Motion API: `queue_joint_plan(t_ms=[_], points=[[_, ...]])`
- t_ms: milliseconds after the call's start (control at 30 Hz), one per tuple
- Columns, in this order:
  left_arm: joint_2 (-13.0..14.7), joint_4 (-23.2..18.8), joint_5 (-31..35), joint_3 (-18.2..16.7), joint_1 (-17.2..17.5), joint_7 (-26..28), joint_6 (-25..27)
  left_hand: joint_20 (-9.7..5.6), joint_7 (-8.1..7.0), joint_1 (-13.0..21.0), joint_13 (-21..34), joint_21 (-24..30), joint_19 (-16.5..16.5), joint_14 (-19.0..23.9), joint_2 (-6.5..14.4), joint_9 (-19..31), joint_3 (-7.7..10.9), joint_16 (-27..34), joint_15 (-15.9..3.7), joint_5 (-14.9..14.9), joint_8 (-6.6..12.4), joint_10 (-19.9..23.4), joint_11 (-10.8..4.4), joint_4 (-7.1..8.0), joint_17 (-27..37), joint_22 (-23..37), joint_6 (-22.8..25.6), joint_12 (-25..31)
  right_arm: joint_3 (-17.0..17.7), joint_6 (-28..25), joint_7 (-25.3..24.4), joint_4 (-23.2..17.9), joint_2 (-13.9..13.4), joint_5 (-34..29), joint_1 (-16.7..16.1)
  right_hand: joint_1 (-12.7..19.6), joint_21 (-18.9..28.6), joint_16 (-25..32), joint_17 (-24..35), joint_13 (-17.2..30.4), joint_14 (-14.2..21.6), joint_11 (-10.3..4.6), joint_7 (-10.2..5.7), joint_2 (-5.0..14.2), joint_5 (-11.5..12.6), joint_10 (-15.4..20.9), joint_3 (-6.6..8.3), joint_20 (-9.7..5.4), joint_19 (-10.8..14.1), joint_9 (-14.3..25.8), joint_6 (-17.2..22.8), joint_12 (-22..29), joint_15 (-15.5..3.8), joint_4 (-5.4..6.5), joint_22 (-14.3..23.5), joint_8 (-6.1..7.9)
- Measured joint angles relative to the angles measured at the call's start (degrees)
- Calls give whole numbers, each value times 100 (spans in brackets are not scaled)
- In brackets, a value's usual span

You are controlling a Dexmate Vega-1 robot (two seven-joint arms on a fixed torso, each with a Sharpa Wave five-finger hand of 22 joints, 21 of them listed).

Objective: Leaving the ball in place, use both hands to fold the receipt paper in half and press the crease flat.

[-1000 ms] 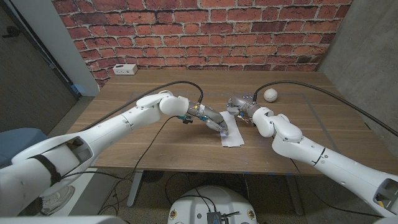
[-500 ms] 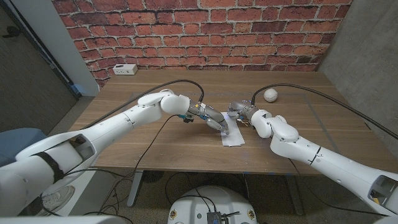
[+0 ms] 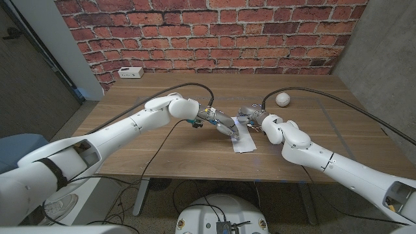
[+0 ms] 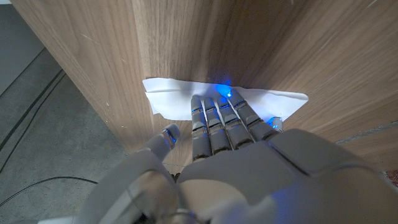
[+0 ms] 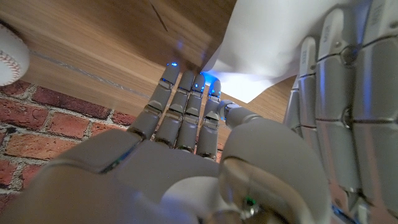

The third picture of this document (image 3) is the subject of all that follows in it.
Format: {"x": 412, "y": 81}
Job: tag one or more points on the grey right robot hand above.
{"x": 247, "y": 114}

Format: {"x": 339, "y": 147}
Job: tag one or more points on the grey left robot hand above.
{"x": 226, "y": 123}

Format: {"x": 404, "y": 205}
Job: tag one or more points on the white receipt paper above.
{"x": 243, "y": 143}

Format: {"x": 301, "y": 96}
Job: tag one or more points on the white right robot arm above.
{"x": 302, "y": 152}

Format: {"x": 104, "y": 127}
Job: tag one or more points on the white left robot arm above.
{"x": 113, "y": 136}

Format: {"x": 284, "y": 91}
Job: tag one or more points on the white baseball red stitching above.
{"x": 282, "y": 99}

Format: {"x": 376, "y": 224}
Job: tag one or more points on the white robot torso base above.
{"x": 208, "y": 211}

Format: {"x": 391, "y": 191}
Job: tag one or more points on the small grey electronics box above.
{"x": 224, "y": 227}

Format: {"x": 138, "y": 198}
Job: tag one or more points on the white power strip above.
{"x": 130, "y": 72}

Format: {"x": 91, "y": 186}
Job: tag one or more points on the grey metal table leg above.
{"x": 141, "y": 195}
{"x": 307, "y": 204}

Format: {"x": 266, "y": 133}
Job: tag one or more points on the white floor plate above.
{"x": 94, "y": 201}

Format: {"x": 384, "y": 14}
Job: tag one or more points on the white sneaker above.
{"x": 61, "y": 206}

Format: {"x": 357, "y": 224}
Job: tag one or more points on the dark grey door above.
{"x": 29, "y": 91}

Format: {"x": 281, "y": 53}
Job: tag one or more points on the blue chair seat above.
{"x": 16, "y": 149}

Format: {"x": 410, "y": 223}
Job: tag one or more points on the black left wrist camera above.
{"x": 197, "y": 123}

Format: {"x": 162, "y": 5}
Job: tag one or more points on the red brick wall backdrop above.
{"x": 211, "y": 35}

